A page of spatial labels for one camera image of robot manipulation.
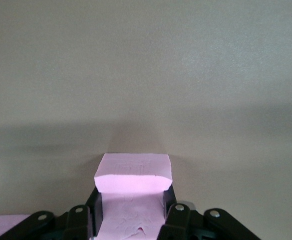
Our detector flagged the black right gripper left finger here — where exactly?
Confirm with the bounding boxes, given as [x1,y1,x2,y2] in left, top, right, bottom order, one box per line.
[0,186,103,240]

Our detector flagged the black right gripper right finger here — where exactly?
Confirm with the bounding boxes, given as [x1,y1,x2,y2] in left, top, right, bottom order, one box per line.
[157,185,259,240]

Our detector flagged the pink foam cube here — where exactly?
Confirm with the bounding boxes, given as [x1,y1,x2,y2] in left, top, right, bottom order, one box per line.
[93,152,173,240]
[0,214,33,240]

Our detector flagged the brown table cover sheet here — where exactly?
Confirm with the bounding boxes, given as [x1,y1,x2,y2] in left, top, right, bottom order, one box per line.
[0,0,292,240]

